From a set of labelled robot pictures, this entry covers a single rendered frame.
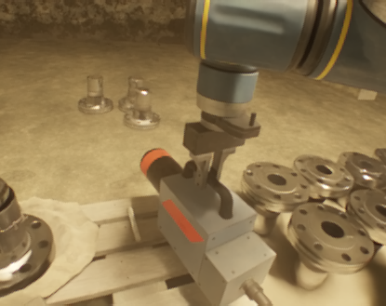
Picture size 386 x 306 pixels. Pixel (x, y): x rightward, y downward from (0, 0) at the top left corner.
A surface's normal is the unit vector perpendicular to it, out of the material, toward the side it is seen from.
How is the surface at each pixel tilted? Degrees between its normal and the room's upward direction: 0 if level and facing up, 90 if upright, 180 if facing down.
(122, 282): 0
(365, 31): 119
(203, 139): 90
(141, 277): 0
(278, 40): 107
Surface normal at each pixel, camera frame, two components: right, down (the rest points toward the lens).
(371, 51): -0.57, 0.78
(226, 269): 0.13, -0.86
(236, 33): -0.19, 0.71
